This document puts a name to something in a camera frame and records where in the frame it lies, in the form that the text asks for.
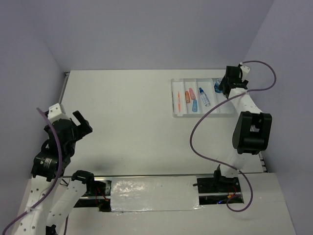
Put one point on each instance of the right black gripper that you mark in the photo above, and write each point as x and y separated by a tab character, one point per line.
223	82

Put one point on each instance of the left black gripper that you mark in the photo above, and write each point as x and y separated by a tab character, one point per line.
85	128

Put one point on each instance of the small blue jar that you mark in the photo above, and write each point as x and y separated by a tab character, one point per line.
217	85

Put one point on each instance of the clear spray bottle blue cap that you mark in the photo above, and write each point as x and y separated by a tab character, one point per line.
204	97

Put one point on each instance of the pink translucent cap case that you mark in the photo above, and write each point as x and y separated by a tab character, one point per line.
192	94

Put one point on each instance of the blue translucent cap case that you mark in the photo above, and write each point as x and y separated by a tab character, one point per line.
195	106

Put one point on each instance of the orange translucent cap case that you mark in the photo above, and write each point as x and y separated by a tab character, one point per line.
187	97

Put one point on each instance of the orange highlighter pen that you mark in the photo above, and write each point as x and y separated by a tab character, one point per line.
179	103

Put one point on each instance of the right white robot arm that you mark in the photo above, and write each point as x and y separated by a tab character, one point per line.
164	123

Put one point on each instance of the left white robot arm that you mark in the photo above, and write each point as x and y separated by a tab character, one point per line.
42	216

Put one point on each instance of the white divided organizer tray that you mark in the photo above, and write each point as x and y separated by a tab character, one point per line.
182	85

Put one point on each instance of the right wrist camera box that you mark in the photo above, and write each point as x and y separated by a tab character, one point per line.
245	70

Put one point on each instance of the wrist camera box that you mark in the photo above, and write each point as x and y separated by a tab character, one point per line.
55	112
245	70

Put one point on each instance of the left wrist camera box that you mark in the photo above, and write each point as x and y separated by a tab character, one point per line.
55	112

